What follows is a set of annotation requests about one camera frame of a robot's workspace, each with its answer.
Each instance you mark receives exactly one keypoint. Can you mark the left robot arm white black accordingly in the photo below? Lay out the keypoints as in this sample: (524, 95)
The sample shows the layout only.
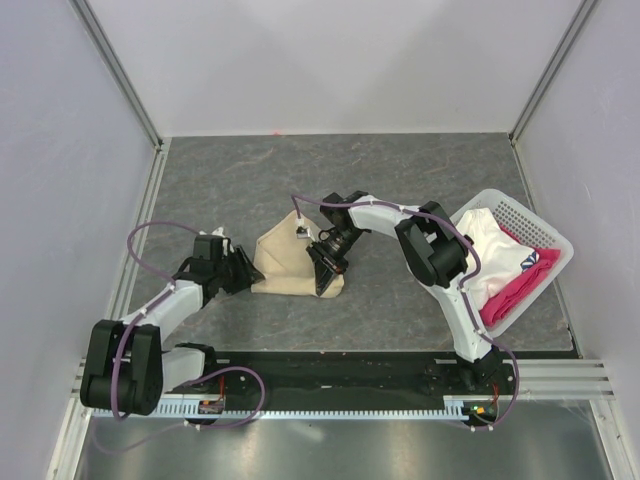
(126, 368)

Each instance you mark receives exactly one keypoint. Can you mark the beige cloth napkin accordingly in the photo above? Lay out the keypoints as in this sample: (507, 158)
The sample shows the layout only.
(285, 264)

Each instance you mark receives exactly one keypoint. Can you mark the right aluminium frame post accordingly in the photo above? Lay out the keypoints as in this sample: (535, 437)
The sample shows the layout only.
(553, 66)

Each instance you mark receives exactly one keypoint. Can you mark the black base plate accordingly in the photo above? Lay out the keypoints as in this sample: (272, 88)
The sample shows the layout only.
(350, 381)

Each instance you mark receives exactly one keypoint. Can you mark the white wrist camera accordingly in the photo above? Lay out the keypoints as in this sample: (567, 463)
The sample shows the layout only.
(212, 245)
(302, 230)

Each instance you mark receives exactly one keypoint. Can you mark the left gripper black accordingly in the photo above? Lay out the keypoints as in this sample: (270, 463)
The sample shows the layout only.
(247, 274)

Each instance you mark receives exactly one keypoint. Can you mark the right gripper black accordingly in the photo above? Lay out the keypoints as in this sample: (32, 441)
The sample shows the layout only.
(326, 268)

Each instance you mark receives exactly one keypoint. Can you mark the aluminium frame post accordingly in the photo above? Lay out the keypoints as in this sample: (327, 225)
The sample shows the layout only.
(553, 66)
(98, 36)

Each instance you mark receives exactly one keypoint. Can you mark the left aluminium frame post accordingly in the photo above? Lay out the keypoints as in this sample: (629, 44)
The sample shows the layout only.
(98, 36)

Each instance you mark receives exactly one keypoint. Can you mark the white cloth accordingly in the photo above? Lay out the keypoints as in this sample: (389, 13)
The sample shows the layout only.
(502, 258)

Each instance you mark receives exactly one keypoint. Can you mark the grey slotted cable duct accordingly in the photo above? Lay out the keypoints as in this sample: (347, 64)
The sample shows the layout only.
(184, 407)

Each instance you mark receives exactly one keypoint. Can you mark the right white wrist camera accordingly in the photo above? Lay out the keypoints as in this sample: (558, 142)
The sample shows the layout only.
(302, 230)

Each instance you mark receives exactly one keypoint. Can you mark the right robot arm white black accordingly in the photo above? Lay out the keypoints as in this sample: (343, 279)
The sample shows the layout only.
(435, 254)

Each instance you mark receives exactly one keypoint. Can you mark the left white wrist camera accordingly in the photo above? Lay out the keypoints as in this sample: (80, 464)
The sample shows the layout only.
(212, 245)

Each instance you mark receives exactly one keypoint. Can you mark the white plastic basket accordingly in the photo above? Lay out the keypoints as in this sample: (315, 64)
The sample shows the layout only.
(528, 229)

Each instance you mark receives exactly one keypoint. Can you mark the pink cloth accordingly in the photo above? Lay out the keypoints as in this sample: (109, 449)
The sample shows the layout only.
(498, 308)

